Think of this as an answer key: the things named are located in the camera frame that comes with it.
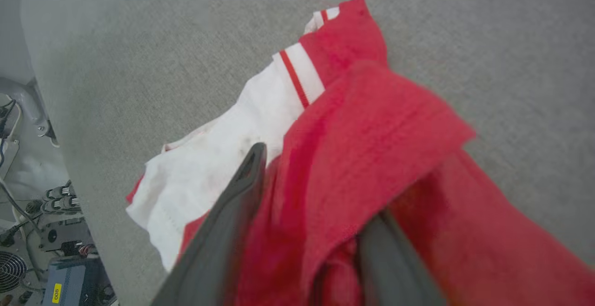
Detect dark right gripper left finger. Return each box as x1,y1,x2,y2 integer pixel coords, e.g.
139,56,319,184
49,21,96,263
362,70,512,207
151,142,268,306

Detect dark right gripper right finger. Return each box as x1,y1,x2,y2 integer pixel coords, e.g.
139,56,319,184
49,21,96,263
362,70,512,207
358,211,447,306

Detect red and white garment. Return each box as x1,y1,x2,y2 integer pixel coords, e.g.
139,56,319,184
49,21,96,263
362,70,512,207
126,0,595,306

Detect blue-grey box yellow label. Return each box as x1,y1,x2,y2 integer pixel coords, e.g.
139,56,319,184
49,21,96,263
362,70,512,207
42,256,118,306

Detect grey metal port panel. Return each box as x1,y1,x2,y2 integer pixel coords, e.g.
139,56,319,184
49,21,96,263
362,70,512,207
37,217,97,256

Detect round fan grille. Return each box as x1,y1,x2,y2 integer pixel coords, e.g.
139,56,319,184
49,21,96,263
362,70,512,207
0,250,27,293

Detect grey cable plug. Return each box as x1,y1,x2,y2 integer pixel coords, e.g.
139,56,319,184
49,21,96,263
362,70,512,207
44,181,78,200
41,197,81,214

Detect grey floor cable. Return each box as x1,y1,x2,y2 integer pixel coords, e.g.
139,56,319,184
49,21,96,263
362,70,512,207
0,178,43,239

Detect grey metal frame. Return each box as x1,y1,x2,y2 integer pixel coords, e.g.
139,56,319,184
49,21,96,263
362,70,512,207
0,77,60,147

